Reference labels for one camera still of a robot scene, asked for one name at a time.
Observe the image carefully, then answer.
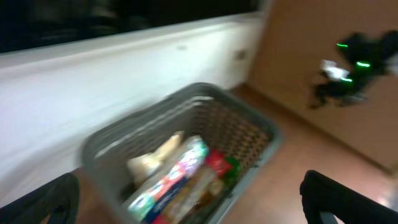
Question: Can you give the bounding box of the beige snack bag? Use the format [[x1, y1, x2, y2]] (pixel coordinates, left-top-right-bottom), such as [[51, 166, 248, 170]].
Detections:
[[127, 131, 184, 187]]

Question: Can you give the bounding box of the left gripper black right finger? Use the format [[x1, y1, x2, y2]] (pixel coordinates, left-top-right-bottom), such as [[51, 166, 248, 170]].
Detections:
[[300, 170, 397, 224]]

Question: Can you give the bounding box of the Kleenex tissue multipack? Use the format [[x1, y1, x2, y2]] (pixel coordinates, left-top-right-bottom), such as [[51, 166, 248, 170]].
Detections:
[[124, 136, 209, 223]]

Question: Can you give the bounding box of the green round cup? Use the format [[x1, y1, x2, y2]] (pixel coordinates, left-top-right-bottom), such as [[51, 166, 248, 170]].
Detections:
[[223, 156, 240, 187]]

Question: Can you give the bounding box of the grey plastic basket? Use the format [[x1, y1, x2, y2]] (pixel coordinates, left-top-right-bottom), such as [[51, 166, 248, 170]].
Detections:
[[81, 83, 281, 224]]

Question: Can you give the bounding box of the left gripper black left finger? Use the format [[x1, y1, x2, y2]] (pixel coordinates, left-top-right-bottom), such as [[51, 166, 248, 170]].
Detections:
[[1, 173, 80, 224]]

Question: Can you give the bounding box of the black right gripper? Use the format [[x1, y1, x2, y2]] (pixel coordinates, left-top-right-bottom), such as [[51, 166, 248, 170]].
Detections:
[[309, 30, 397, 110]]

